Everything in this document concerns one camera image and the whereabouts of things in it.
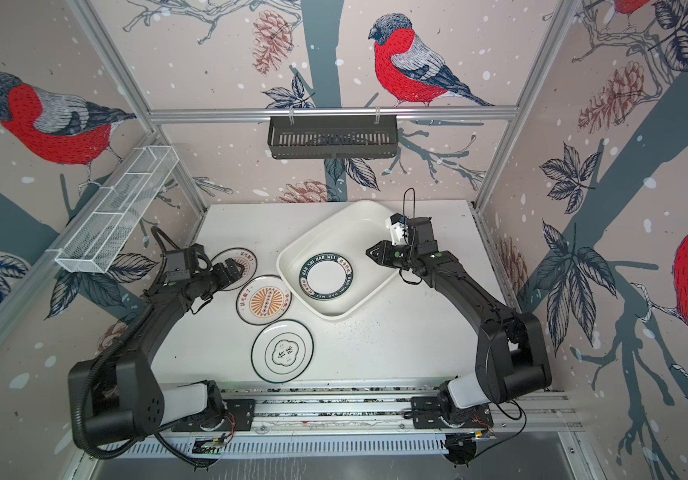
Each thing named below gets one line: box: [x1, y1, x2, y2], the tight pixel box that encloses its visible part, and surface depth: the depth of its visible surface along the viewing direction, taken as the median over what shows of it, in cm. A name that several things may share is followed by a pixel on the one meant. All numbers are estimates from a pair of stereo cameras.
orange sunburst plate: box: [236, 274, 293, 326], surface depth 96 cm
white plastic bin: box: [277, 200, 399, 321], surface depth 102 cm
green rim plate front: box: [299, 252, 354, 301], surface depth 100 cm
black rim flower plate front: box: [251, 319, 315, 384], surface depth 85 cm
